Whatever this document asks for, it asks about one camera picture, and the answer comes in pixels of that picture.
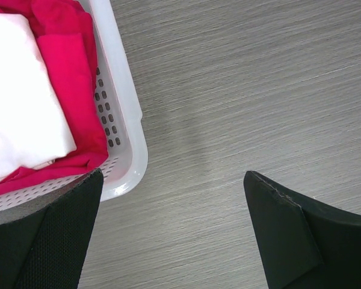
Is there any white plastic laundry basket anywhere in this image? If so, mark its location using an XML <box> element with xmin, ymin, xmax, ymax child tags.
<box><xmin>0</xmin><ymin>1</ymin><xmax>148</xmax><ymax>211</ymax></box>

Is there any white t-shirt in basket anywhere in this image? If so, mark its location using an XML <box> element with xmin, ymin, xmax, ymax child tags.
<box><xmin>0</xmin><ymin>13</ymin><xmax>76</xmax><ymax>181</ymax></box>

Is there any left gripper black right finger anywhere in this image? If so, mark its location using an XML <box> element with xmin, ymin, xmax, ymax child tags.
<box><xmin>244</xmin><ymin>171</ymin><xmax>361</xmax><ymax>288</ymax></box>

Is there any red t-shirt in basket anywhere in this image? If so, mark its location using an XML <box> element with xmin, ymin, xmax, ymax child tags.
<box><xmin>0</xmin><ymin>1</ymin><xmax>108</xmax><ymax>195</ymax></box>

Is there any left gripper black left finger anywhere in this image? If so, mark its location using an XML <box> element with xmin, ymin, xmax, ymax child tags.
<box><xmin>0</xmin><ymin>169</ymin><xmax>103</xmax><ymax>288</ymax></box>

